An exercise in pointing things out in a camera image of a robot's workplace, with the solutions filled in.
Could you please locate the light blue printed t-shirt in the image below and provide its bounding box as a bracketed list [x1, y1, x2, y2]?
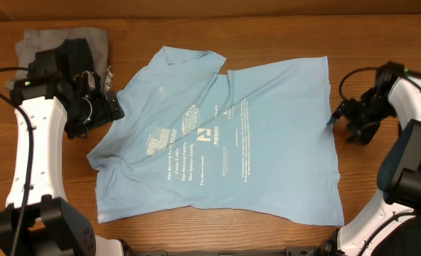
[88, 47, 344, 226]

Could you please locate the black garment at right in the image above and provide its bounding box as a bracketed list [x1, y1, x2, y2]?
[372, 215, 421, 256]

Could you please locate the grey folded garment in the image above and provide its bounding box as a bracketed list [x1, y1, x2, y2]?
[16, 27, 109, 87]

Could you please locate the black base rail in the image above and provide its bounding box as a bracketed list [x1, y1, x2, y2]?
[124, 247, 320, 256]

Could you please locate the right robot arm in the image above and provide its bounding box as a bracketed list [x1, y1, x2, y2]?
[285, 62, 421, 255]

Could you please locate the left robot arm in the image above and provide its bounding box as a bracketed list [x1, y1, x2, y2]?
[0, 45, 131, 255]

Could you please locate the light blue folded garment edge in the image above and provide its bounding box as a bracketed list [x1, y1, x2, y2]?
[103, 65, 114, 93]

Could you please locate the black folded Nike garment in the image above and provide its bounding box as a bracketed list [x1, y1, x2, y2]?
[26, 38, 95, 95]

